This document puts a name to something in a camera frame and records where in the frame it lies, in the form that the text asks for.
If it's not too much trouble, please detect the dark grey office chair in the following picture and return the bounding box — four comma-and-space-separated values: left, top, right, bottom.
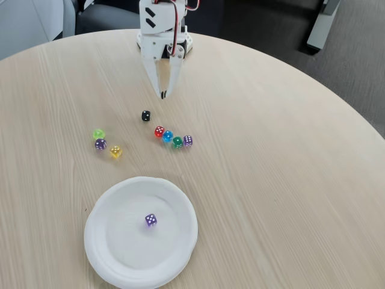
75, 0, 141, 36

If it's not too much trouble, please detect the white cabinet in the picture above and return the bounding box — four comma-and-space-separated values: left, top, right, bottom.
0, 0, 76, 61

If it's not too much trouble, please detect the grey desk leg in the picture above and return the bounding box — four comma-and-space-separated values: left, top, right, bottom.
306, 0, 340, 51

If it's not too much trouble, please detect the white paper plate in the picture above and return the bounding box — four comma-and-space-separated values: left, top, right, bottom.
83, 176, 199, 289

